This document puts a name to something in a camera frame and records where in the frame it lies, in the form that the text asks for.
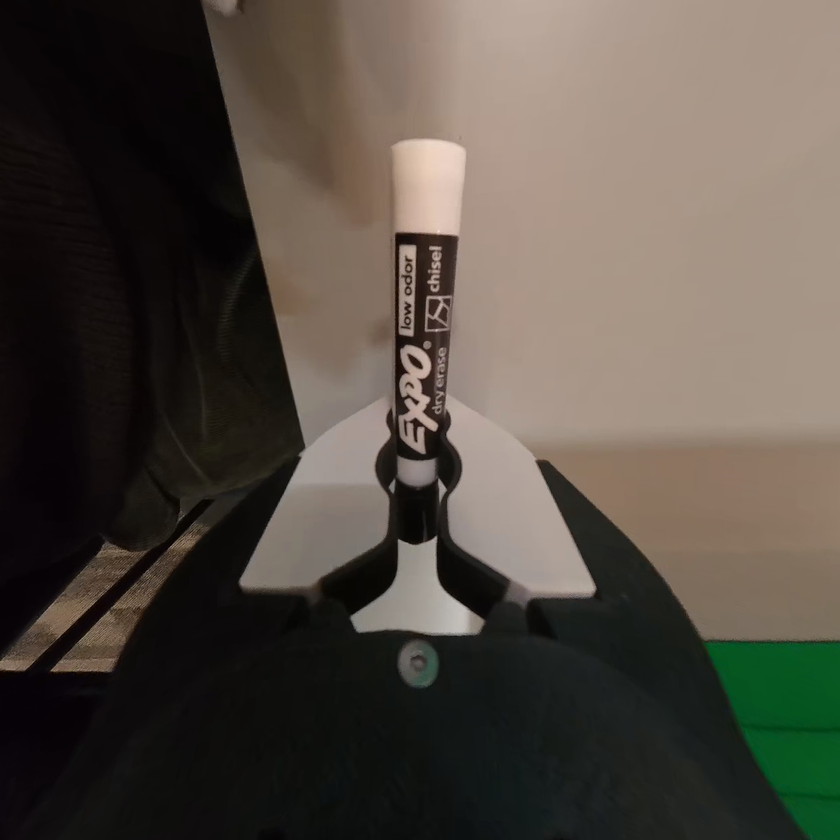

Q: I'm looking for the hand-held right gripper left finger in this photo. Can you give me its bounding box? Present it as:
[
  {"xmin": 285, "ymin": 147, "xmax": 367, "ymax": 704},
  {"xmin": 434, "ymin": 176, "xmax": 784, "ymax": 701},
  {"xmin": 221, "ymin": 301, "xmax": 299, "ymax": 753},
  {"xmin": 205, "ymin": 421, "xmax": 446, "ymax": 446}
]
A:
[{"xmin": 239, "ymin": 402, "xmax": 401, "ymax": 598}]

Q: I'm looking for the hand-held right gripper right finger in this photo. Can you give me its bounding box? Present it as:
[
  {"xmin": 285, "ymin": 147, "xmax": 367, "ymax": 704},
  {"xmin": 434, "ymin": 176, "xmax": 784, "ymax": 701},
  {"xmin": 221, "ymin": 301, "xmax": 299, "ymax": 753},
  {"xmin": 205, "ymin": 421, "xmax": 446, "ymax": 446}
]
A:
[{"xmin": 436, "ymin": 410, "xmax": 598, "ymax": 614}]

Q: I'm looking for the black dry erase marker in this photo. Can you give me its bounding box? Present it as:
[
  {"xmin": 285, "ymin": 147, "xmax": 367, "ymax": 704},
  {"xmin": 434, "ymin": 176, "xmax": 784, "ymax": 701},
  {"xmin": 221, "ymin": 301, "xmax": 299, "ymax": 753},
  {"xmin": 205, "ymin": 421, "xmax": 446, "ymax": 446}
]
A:
[{"xmin": 388, "ymin": 139, "xmax": 468, "ymax": 546}]

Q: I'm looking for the green plastic bin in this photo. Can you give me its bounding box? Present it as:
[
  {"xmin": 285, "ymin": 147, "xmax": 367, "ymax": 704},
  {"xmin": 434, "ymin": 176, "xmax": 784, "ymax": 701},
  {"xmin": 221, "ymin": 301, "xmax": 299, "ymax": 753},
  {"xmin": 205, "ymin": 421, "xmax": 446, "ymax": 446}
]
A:
[{"xmin": 704, "ymin": 641, "xmax": 840, "ymax": 840}]

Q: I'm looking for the grey desk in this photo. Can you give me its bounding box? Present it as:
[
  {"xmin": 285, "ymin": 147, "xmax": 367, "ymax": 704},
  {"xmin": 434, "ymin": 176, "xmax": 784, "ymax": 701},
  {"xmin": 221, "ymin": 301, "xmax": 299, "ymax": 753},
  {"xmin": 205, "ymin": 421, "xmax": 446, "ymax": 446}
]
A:
[{"xmin": 203, "ymin": 0, "xmax": 840, "ymax": 643}]

